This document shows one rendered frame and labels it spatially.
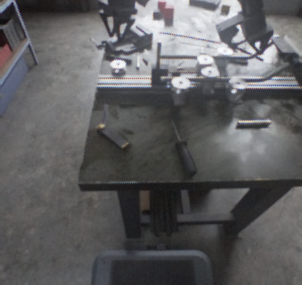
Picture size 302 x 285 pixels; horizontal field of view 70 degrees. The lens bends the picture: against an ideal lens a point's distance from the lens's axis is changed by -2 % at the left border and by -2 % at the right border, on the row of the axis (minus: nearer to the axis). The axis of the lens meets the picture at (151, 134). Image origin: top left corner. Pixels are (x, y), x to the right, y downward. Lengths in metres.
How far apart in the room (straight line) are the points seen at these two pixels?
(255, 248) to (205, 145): 1.00
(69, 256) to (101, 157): 0.93
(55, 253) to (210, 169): 1.09
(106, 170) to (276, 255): 1.22
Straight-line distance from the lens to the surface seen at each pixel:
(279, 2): 4.34
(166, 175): 0.53
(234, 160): 0.59
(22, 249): 1.52
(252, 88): 0.78
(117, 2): 0.67
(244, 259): 1.47
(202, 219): 1.23
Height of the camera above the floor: 1.34
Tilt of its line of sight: 50 degrees down
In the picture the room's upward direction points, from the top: 3 degrees clockwise
